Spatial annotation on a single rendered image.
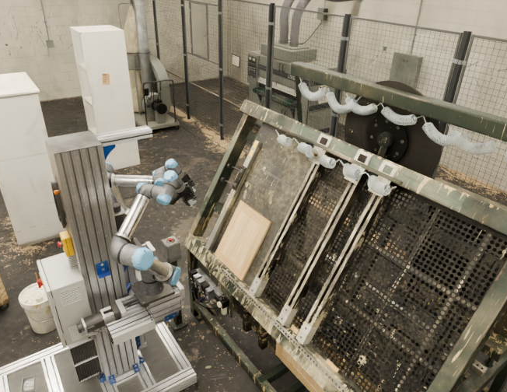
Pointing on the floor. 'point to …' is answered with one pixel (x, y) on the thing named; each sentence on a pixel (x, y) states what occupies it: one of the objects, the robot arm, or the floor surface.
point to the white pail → (37, 309)
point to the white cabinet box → (106, 86)
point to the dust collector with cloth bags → (155, 112)
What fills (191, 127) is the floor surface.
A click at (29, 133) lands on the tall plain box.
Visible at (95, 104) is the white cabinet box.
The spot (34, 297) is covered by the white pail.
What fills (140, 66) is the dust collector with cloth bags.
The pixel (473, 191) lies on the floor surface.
